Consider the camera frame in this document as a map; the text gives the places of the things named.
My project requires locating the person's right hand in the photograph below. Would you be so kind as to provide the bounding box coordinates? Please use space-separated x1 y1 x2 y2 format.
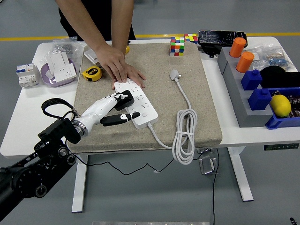
94 43 129 83

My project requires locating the person's left hand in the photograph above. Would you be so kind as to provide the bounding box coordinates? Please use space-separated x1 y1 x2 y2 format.
124 62 147 89

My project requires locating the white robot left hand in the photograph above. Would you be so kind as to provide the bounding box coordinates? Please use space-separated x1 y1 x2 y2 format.
76 92 141 132

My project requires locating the black plug adapter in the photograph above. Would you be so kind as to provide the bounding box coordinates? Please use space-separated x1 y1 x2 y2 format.
114 90 135 112

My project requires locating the white power strip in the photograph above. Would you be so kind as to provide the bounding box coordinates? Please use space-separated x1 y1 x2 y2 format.
114 79 159 129

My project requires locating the thin black adapter cord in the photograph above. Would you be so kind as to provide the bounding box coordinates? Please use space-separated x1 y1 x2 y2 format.
69 150 210 176

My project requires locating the white three-pin plug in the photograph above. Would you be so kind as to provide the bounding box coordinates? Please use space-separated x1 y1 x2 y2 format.
169 69 182 83

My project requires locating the dark circuit board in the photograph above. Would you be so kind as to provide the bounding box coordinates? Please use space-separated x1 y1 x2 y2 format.
287 94 300 118

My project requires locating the yellow tape measure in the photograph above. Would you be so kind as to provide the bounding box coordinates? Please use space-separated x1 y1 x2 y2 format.
81 66 103 83

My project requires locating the person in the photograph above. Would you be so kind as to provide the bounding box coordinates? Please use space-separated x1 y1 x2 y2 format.
58 0 136 42

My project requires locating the clear bag of screws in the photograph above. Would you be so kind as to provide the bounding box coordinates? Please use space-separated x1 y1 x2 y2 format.
52 37 87 62

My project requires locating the large colourful puzzle cube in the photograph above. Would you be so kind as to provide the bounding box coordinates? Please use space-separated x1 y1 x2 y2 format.
170 37 185 57

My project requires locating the grey-brown mat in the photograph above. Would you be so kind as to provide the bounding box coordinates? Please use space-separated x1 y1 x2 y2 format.
67 42 223 155

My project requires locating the purple bowl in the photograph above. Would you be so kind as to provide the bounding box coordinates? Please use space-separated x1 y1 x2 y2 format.
40 61 78 88

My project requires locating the small colourful puzzle cube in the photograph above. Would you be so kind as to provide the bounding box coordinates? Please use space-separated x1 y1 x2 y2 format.
183 33 198 45

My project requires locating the white table leg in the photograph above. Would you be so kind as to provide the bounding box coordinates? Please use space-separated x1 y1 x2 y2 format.
71 154 89 213
228 147 255 202

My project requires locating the table height control panel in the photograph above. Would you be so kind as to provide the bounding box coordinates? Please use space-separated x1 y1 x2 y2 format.
263 143 300 151

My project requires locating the white circuit breaker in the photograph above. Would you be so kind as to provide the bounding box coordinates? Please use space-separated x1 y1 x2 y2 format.
16 64 41 90

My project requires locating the black wrapped box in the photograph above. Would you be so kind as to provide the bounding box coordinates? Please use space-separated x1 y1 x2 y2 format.
197 30 248 48

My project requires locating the grey stepped block holder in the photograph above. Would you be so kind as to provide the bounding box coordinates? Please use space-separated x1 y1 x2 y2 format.
217 47 275 128

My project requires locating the blue plastic bin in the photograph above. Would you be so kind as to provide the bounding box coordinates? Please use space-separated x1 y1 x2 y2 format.
265 87 300 130

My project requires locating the orange cylinder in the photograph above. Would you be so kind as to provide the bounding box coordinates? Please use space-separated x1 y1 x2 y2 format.
229 37 248 58
235 52 255 73

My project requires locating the blue block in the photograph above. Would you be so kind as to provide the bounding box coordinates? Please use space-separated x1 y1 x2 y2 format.
247 88 273 112
240 69 263 91

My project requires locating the yellow lemon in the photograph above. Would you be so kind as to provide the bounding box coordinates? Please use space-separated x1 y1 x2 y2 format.
270 94 292 118

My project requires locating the clear bag of parts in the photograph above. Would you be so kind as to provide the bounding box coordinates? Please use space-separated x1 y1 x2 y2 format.
246 45 295 73

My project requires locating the white flat switch plate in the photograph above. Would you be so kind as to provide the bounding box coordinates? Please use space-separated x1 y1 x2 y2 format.
83 46 104 66

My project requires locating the white wall socket panel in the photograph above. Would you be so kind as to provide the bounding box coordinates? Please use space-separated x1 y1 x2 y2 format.
53 64 78 83

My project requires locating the white wall switch panel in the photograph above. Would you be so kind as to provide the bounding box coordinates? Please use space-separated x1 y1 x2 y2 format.
45 52 70 71

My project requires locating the small black mount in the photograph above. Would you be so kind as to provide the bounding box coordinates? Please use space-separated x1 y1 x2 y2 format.
201 45 223 59

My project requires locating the hanging black cable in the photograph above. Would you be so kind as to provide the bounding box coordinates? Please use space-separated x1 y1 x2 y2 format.
211 148 220 225

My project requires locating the white power strip cord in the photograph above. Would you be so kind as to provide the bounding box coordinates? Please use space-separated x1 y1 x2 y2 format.
147 79 198 165

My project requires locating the large metal bracket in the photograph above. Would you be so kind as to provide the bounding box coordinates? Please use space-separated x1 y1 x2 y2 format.
199 155 218 176

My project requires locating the small metal bracket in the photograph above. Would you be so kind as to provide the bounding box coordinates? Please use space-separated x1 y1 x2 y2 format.
196 148 216 155

